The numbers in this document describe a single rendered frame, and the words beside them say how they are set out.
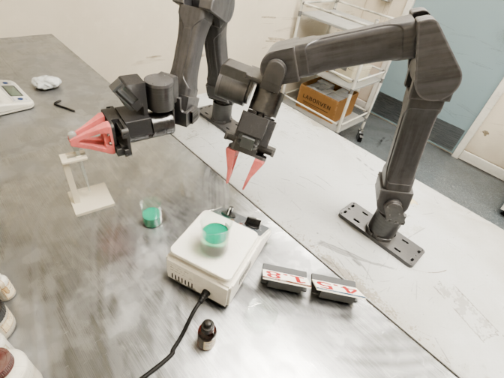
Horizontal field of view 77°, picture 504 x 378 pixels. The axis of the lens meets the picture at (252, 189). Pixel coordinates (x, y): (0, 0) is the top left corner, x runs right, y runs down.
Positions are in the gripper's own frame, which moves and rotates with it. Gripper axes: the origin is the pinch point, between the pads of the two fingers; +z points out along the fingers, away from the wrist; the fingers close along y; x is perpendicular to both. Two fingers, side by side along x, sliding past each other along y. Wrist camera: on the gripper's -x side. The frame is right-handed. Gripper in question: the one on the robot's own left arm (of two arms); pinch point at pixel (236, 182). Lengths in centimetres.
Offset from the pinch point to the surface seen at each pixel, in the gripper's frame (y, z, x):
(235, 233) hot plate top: 3.8, 7.1, -8.5
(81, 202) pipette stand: -30.5, 16.9, 0.2
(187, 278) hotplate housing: -1.3, 16.2, -13.7
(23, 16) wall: -114, -17, 72
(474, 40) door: 121, -126, 221
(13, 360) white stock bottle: -15.6, 23.3, -32.9
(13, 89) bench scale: -77, 5, 31
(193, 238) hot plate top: -2.8, 9.8, -11.5
